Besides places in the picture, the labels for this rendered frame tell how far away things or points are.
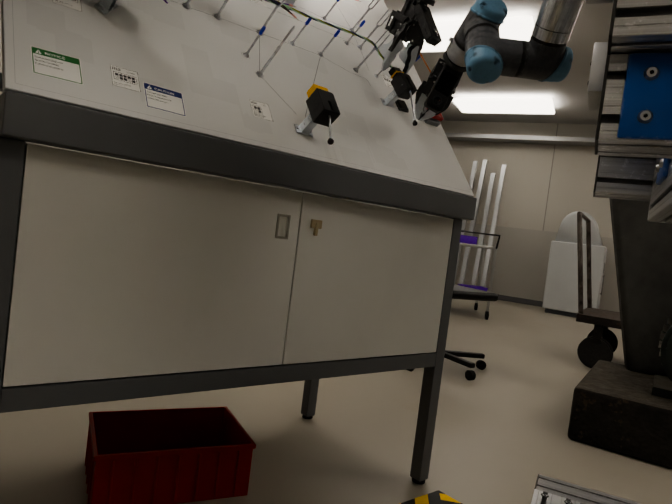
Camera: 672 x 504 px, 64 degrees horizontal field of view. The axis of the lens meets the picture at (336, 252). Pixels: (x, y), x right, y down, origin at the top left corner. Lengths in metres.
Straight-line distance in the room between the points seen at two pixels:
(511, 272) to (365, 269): 7.10
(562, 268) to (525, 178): 1.64
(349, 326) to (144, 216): 0.58
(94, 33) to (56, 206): 0.33
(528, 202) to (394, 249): 7.06
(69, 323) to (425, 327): 0.94
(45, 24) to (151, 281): 0.47
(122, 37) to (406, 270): 0.87
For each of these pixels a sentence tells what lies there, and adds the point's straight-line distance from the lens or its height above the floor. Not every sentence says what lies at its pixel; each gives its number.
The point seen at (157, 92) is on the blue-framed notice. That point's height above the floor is 0.93.
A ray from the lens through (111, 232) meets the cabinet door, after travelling 1.03.
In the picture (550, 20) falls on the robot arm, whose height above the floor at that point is 1.19.
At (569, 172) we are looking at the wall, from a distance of 8.45.
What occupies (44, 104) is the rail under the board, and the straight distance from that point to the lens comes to 0.96.
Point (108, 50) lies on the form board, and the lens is 1.11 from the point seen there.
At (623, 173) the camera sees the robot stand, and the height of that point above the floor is 0.88.
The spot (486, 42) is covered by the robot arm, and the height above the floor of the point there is 1.15.
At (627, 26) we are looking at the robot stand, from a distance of 0.62.
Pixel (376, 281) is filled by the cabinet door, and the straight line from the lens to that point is 1.39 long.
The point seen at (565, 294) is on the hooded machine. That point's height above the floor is 0.28.
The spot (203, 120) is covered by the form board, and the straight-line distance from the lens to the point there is 1.08.
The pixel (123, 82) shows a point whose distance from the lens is 1.06.
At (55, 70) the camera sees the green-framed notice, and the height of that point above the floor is 0.92.
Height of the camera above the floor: 0.72
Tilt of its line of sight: 2 degrees down
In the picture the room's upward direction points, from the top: 7 degrees clockwise
